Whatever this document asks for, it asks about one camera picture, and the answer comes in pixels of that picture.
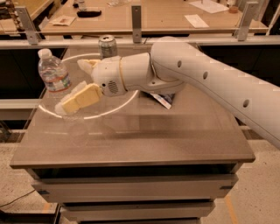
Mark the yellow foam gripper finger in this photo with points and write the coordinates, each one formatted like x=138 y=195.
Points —
x=81 y=96
x=87 y=65

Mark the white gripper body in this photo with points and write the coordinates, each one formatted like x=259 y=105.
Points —
x=107 y=75

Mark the clear plastic water bottle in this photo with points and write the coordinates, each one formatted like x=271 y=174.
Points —
x=53 y=72

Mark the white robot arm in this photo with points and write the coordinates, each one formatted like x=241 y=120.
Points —
x=166 y=68

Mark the silver soda can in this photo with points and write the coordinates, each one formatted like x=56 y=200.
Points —
x=107 y=46

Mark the black object on back desk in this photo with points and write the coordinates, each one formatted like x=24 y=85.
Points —
x=89 y=14

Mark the brown paper packet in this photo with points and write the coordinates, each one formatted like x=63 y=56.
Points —
x=63 y=21

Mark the blue white chip bag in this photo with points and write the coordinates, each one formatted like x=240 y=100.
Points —
x=165 y=100

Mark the grey drawer cabinet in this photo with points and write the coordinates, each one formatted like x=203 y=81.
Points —
x=150 y=198

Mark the small white paper note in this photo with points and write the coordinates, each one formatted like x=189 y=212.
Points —
x=196 y=21

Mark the white paper sheet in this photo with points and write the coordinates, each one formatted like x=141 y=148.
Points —
x=209 y=6

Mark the brown tape roll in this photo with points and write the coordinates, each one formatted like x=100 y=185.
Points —
x=233 y=10

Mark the left metal bracket post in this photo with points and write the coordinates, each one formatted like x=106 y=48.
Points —
x=29 y=28

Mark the metal bracket post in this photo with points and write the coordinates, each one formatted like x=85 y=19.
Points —
x=29 y=28
x=136 y=23
x=249 y=11

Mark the middle metal bracket post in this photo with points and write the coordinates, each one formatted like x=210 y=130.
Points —
x=136 y=23

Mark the right metal bracket post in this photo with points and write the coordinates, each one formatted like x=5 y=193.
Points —
x=249 y=11

